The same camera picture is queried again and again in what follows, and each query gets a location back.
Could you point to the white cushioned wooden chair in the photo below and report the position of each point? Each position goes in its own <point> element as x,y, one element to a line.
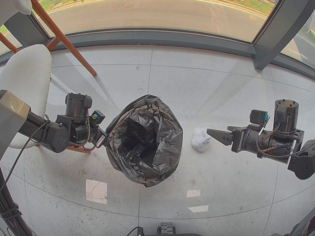
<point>27,77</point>

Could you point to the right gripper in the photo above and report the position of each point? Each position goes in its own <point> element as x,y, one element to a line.
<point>246,139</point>

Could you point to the crumpled white paper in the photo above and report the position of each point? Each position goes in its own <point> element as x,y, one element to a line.
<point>200,140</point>

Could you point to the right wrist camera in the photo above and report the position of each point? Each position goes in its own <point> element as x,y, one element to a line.
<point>257,117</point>

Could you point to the window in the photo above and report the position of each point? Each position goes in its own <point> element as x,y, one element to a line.
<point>172,37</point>

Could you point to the black plastic bag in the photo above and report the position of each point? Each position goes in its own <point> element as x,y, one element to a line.
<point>160,156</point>

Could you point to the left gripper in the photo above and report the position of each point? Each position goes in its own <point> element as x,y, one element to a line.
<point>99,139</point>

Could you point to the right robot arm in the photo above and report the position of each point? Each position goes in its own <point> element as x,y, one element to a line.
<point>286,117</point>

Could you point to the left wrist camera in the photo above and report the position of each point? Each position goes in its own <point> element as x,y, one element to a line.
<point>97,117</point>

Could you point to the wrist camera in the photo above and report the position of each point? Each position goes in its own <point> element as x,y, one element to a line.
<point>97,117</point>
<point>257,117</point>

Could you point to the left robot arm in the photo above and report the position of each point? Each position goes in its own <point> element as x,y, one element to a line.
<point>51,134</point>

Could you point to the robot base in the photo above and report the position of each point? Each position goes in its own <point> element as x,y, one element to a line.
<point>166,229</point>

